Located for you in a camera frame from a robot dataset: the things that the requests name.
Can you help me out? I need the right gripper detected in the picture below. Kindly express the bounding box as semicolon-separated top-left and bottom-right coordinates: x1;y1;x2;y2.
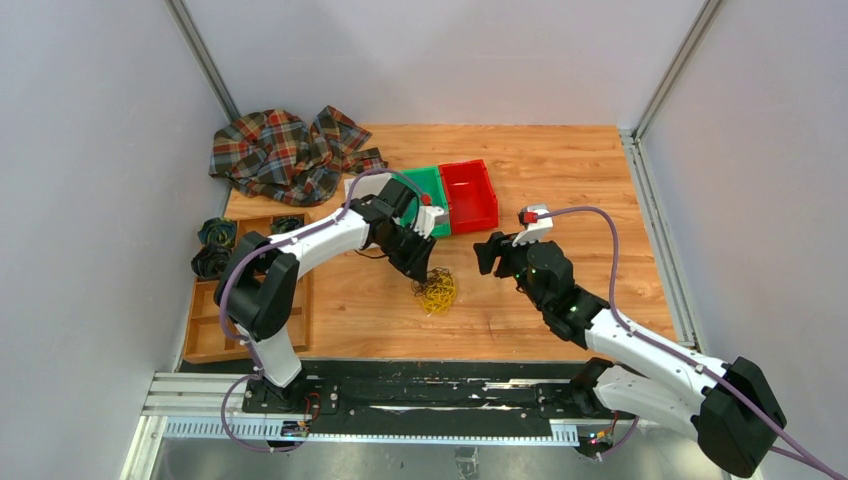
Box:
475;228;548;311

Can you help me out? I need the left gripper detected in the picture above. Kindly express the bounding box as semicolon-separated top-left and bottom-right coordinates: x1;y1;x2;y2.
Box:
377;223;437;284

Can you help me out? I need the cable pile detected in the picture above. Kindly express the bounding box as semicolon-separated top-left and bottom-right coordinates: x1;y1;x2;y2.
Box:
410;266;460;318

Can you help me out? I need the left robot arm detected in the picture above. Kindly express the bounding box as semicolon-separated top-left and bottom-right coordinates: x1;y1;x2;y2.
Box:
215;177;446;413

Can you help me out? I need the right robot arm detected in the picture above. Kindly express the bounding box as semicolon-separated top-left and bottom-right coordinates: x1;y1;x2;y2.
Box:
473;232;787;478

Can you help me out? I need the red plastic bin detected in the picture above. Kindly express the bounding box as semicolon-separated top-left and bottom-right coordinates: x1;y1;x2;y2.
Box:
438;159;499;235

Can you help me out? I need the green plastic bin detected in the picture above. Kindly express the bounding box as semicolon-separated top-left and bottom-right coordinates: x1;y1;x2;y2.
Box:
393;166;451;238

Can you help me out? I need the white plastic bin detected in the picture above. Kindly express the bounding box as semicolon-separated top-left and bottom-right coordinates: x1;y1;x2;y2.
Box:
343;173;394;205

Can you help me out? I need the plaid cloth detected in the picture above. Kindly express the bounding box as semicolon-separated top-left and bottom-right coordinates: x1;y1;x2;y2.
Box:
208;106;388;207

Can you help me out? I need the wooden divided tray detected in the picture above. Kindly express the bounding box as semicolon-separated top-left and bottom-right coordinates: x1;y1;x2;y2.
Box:
182;213;310;364

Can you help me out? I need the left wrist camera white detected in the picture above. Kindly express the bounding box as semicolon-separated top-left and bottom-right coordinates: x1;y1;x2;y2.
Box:
412;205;447;237

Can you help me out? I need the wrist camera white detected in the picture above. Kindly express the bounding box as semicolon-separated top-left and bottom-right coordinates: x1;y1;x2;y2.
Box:
512;204;553;247
412;205;447;237

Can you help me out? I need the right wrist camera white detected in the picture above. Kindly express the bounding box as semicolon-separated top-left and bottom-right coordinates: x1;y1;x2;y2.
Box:
512;204;553;247

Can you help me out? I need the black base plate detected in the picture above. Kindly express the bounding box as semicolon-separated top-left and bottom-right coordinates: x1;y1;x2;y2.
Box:
242;359;633;438

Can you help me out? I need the dark cable bundle lower left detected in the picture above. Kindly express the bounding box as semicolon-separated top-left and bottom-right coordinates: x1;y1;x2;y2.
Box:
190;245;233;281

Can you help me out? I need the aluminium front rail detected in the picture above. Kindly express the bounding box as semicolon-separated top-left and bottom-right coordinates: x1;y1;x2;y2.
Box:
119;372;763;480

